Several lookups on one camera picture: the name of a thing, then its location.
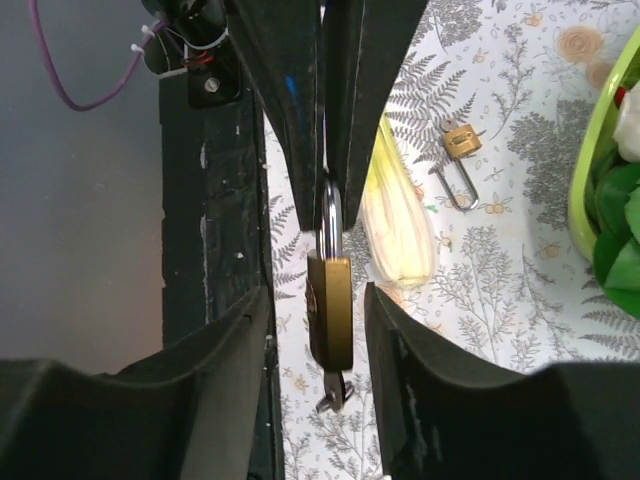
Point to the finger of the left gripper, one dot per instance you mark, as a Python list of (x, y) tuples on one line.
[(278, 43), (365, 43)]

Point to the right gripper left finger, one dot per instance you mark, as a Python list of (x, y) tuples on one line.
[(186, 412)]

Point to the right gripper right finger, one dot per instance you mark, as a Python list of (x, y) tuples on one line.
[(444, 413)]

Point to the small key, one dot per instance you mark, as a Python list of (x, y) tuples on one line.
[(337, 392)]

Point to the small brass padlock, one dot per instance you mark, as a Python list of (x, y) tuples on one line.
[(329, 289)]

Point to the small brass padlock open shackle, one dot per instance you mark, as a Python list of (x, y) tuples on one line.
[(459, 142)]

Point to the floral table mat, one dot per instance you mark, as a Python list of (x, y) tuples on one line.
[(510, 286)]

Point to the toy celery stalk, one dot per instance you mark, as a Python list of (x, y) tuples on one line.
[(396, 225)]

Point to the green plastic basket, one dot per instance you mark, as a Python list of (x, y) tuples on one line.
[(598, 141)]

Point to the toy bok choy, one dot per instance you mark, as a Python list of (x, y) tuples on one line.
[(626, 133)]

